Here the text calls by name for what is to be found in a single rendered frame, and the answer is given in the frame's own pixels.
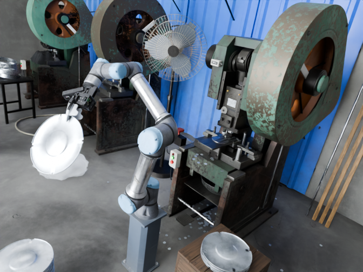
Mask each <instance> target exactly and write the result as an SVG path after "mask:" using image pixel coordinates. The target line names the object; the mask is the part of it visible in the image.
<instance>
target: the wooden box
mask: <svg viewBox="0 0 363 272"><path fill-rule="evenodd" d="M214 232H219V233H220V232H227V233H231V234H233V235H235V236H237V237H239V236H238V235H237V234H235V233H234V232H232V231H231V230H230V229H228V228H227V227H226V226H224V225H223V224H222V223H221V224H219V225H218V226H216V227H214V228H213V229H211V230H210V231H208V232H207V233H205V234H204V235H202V236H201V237H199V238H197V239H196V240H194V241H193V242H191V243H190V244H188V245H187V246H185V247H184V248H182V249H181V250H179V251H178V255H177V261H176V267H175V271H174V272H214V271H212V270H211V269H210V267H208V266H207V265H206V264H205V263H204V261H203V259H202V257H201V253H200V249H201V244H202V241H203V239H204V238H205V237H206V236H207V235H208V234H211V233H214ZM239 238H241V237H239ZM241 239H242V238H241ZM242 240H243V239H242ZM243 241H244V240H243ZM244 242H245V243H246V244H247V245H248V246H249V251H251V252H252V262H251V265H250V268H249V270H248V271H247V272H267V271H268V268H269V266H270V262H271V260H270V259H269V258H268V257H266V256H265V255H264V254H262V253H261V252H260V251H258V250H257V249H255V248H254V247H253V246H251V245H250V244H249V243H247V242H246V241H244Z"/></svg>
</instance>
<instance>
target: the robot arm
mask: <svg viewBox="0 0 363 272"><path fill-rule="evenodd" d="M142 72H143V68H142V65H141V64H140V63H139V62H127V63H109V62H108V61H107V60H105V59H103V58H98V59H97V60H96V62H95V63H94V65H93V67H92V69H91V70H90V72H89V74H88V75H87V77H86V78H85V80H84V83H83V87H79V88H76V89H71V90H67V91H63V92H62V96H63V97H64V98H65V100H69V102H68V106H67V110H66V122H68V119H69V117H70V116H73V117H75V118H76V119H77V120H81V119H82V118H83V116H82V115H81V112H82V109H84V110H86V111H92V110H93V108H94V106H95V104H96V102H95V99H94V97H95V95H96V93H100V90H99V87H100V85H101V83H102V81H103V80H104V78H106V79H123V78H126V77H128V78H129V80H130V82H131V83H132V85H133V86H134V88H135V89H136V91H137V92H138V94H139V96H140V97H141V99H142V100H143V102H144V104H145V105H146V107H147V108H148V110H149V111H150V113H151V114H152V116H153V117H154V119H155V121H156V122H155V124H156V126H153V127H149V128H147V129H145V130H143V131H142V132H141V133H140V135H139V137H138V144H139V145H138V147H139V150H140V152H141V154H140V157H139V160H138V163H137V166H136V169H135V172H134V175H133V178H132V181H131V183H130V184H128V185H127V187H126V189H125V192H124V194H121V195H120V196H119V198H118V202H119V205H120V207H121V209H122V210H123V211H124V212H126V213H128V214H132V213H135V215H136V217H138V218H140V219H143V220H151V219H154V218H156V217H157V216H158V213H159V207H158V203H157V200H158V191H159V181H158V180H157V179H155V178H153V177H150V176H151V174H152V171H153V169H154V166H155V164H156V161H157V159H158V158H160V157H161V156H162V154H163V151H164V149H165V147H167V146H169V145H171V144H173V143H174V142H175V141H176V139H177V136H178V127H177V124H176V122H175V120H174V118H173V116H172V115H171V114H170V113H168V112H167V111H166V109H165V108H164V106H163V104H162V103H161V102H160V100H159V99H158V97H157V95H156V94H155V92H154V91H153V89H152V87H151V86H150V84H149V83H148V82H147V80H146V78H145V77H144V75H143V74H142ZM93 105H94V106H93ZM92 106H93V108H92ZM91 108H92V109H91Z"/></svg>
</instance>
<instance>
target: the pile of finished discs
mask: <svg viewBox="0 0 363 272"><path fill-rule="evenodd" d="M200 253H201V257H202V259H203V261H204V263H205V264H206V265H207V266H208V267H210V269H211V270H212V271H214V272H247V271H248V270H249V268H250V265H251V262H252V252H251V251H249V246H248V245H247V244H246V243H245V242H244V241H243V240H242V239H241V238H239V237H237V236H235V235H233V234H231V233H227V232H220V233H219V232H214V233H211V234H208V235H207V236H206V237H205V238H204V239H203V241H202V244H201V249H200Z"/></svg>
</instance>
